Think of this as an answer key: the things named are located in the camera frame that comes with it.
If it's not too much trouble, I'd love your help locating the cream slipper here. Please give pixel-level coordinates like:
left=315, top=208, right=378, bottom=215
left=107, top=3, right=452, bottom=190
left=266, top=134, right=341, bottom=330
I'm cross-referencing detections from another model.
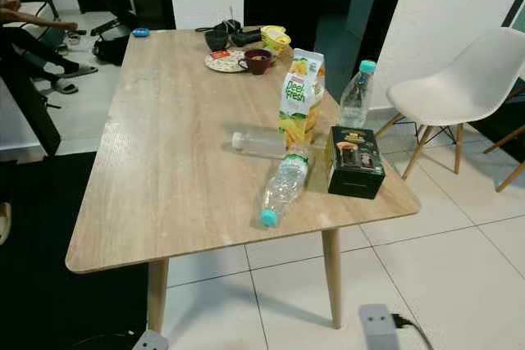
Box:
left=0, top=201, right=13, bottom=246

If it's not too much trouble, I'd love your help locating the seated person in black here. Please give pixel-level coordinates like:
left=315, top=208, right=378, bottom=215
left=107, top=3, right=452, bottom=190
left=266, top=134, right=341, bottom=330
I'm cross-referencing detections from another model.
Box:
left=0, top=0, right=101, bottom=97

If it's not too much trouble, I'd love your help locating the black bag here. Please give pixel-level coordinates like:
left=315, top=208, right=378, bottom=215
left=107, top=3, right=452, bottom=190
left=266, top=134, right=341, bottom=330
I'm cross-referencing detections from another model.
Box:
left=90, top=16, right=132, bottom=66

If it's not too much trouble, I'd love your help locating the black floor mat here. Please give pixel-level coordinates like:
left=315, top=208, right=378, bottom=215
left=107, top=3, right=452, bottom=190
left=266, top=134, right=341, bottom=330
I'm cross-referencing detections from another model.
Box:
left=0, top=152, right=157, bottom=350

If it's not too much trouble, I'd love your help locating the light wooden table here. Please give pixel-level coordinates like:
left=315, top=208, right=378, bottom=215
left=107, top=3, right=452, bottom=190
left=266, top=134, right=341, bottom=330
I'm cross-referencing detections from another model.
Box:
left=66, top=26, right=422, bottom=333

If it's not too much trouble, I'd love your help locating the patterned round plate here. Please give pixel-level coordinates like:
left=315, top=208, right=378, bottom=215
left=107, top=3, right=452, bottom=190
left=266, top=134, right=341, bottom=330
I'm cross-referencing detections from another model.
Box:
left=204, top=48, right=247, bottom=73

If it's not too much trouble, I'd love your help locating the black mug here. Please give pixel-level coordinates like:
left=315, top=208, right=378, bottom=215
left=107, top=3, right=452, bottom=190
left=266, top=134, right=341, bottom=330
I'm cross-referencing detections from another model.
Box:
left=203, top=30, right=231, bottom=52

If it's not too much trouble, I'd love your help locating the dark red mug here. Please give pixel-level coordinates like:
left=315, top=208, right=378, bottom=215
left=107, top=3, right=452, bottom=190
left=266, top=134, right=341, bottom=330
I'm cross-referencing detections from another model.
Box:
left=238, top=48, right=273, bottom=76

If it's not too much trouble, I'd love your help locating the yellow green juice carton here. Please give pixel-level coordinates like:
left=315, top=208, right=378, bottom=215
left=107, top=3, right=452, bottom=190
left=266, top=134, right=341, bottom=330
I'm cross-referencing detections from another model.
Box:
left=279, top=48, right=326, bottom=150

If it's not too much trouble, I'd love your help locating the white plastic chair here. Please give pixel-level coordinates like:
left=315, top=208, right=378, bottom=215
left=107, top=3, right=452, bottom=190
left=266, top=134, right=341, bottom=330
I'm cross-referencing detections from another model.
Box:
left=376, top=26, right=525, bottom=180
left=482, top=80, right=525, bottom=193

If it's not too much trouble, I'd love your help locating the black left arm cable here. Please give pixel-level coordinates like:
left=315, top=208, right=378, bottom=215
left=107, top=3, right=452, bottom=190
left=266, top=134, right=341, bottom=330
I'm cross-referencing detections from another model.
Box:
left=72, top=332, right=139, bottom=350

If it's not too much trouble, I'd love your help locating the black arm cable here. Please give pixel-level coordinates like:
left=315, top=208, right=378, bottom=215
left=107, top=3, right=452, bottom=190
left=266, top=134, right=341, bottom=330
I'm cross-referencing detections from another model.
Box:
left=392, top=313, right=434, bottom=350
left=72, top=332, right=139, bottom=350

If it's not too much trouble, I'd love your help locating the black device with cables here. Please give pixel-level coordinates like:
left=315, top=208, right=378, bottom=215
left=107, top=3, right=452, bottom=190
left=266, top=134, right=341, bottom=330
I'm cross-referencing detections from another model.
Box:
left=195, top=18, right=263, bottom=48

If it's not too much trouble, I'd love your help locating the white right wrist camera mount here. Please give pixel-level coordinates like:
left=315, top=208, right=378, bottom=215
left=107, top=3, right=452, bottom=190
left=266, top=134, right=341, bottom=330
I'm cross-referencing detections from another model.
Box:
left=359, top=304, right=401, bottom=350

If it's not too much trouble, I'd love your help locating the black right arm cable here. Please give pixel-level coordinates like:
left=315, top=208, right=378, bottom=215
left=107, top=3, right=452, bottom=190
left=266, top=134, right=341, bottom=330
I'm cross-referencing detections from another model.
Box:
left=392, top=313, right=434, bottom=350

